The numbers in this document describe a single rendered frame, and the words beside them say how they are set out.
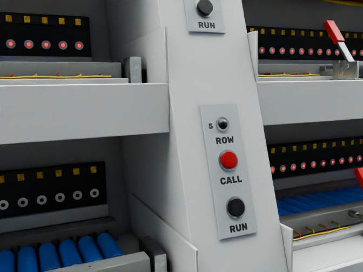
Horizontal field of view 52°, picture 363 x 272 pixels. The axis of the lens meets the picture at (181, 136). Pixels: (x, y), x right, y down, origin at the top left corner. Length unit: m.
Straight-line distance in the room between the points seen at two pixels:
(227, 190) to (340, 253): 0.16
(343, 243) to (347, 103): 0.16
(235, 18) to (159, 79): 0.10
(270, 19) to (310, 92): 0.30
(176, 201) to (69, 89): 0.14
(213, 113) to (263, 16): 0.38
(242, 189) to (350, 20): 0.56
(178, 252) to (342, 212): 0.25
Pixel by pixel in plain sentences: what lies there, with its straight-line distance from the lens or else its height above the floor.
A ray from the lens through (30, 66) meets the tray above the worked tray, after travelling 0.39.
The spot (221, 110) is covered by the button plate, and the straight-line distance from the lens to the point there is 0.35.
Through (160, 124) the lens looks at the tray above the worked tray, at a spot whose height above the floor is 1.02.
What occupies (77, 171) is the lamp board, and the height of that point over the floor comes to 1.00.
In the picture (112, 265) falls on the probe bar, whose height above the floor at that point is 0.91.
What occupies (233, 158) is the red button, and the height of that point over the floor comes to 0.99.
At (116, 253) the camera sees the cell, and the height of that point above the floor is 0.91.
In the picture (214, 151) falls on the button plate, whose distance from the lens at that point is 0.34.
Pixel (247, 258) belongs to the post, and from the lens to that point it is 0.36.
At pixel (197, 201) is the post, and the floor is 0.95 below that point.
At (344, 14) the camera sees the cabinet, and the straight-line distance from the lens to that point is 0.84.
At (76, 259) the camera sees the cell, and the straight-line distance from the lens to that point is 0.39.
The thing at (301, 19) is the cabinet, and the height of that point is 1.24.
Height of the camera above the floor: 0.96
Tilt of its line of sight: 8 degrees up
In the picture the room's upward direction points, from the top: 8 degrees counter-clockwise
